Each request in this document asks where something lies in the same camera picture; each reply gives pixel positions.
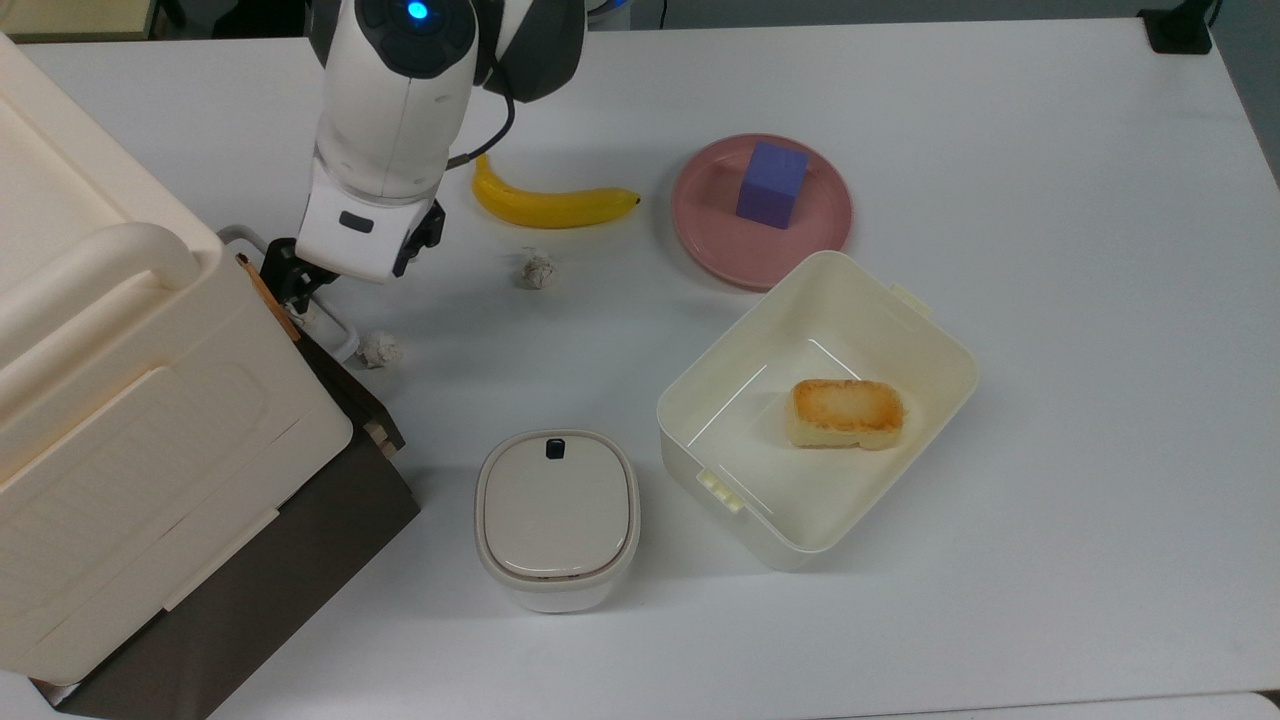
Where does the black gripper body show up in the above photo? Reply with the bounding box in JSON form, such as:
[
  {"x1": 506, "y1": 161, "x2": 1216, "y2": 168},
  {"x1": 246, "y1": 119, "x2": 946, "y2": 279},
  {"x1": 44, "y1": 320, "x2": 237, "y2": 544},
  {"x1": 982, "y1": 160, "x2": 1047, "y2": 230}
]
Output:
[{"x1": 260, "y1": 200, "x2": 446, "y2": 294}]

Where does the cream open plastic bin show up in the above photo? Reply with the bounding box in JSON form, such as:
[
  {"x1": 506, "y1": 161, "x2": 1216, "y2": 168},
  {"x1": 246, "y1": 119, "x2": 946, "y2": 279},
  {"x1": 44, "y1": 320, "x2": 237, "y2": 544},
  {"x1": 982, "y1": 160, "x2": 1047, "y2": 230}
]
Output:
[{"x1": 656, "y1": 250, "x2": 980, "y2": 573}]

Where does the yellow banana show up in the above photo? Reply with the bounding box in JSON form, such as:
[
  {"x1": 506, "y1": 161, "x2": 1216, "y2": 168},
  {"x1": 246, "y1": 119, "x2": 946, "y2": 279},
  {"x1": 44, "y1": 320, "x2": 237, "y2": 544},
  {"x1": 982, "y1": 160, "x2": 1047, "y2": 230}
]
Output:
[{"x1": 471, "y1": 153, "x2": 642, "y2": 230}]

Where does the dark brown wooden cabinet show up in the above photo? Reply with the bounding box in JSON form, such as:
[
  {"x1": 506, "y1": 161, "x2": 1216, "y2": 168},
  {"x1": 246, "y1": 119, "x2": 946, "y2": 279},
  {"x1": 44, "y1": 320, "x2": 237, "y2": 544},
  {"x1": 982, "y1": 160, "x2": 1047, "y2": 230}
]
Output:
[{"x1": 30, "y1": 440, "x2": 421, "y2": 720}]

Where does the small cream lidded trash can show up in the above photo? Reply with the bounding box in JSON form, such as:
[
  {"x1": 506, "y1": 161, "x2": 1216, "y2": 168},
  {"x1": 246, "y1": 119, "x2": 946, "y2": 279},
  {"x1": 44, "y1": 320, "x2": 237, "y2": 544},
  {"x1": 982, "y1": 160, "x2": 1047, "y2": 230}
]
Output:
[{"x1": 474, "y1": 430, "x2": 641, "y2": 614}]

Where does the yellow wooden desk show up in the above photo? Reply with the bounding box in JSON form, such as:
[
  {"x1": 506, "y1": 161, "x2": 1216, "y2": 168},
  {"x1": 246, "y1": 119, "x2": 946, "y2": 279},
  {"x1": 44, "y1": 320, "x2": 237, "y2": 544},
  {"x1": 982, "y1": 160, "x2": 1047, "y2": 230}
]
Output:
[{"x1": 0, "y1": 0, "x2": 161, "y2": 43}]

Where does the pink plate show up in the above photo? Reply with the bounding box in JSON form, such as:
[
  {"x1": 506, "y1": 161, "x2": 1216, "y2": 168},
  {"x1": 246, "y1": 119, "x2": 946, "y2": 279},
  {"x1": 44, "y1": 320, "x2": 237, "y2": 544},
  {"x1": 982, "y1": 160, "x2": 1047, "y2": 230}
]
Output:
[{"x1": 671, "y1": 133, "x2": 854, "y2": 292}]

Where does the purple cube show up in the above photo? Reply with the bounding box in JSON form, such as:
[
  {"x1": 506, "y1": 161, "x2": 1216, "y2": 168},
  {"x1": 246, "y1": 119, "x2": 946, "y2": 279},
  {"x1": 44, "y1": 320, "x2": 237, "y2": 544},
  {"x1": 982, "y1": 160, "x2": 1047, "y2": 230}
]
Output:
[{"x1": 735, "y1": 140, "x2": 810, "y2": 231}]

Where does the toasted bread piece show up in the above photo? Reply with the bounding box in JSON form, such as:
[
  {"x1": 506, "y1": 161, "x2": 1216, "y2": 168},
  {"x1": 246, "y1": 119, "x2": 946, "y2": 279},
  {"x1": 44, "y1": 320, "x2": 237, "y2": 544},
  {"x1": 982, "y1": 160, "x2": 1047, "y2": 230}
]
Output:
[{"x1": 786, "y1": 378, "x2": 905, "y2": 451}]

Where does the copper handle of storage box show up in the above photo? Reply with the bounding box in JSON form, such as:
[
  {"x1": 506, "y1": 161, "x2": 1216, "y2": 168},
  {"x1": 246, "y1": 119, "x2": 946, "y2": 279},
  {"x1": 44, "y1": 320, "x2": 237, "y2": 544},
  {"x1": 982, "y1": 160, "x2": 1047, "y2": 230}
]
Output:
[{"x1": 235, "y1": 254, "x2": 301, "y2": 343}]

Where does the cream storage box with handles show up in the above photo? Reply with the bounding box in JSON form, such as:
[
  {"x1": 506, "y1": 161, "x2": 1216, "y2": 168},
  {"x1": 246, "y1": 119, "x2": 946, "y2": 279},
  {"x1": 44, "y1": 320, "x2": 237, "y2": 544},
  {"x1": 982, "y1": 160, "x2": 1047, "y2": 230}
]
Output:
[{"x1": 0, "y1": 35, "x2": 354, "y2": 686}]

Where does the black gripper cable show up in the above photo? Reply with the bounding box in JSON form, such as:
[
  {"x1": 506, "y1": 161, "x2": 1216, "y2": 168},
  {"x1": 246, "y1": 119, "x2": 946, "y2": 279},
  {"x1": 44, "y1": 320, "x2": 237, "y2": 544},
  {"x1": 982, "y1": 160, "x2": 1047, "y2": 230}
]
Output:
[{"x1": 445, "y1": 62, "x2": 518, "y2": 171}]

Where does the black table clamp mount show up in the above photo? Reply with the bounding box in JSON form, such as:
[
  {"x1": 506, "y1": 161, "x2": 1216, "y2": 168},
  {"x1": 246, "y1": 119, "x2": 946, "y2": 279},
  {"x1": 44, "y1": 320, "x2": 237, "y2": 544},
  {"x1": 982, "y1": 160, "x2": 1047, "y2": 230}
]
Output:
[{"x1": 1138, "y1": 0, "x2": 1223, "y2": 56}]

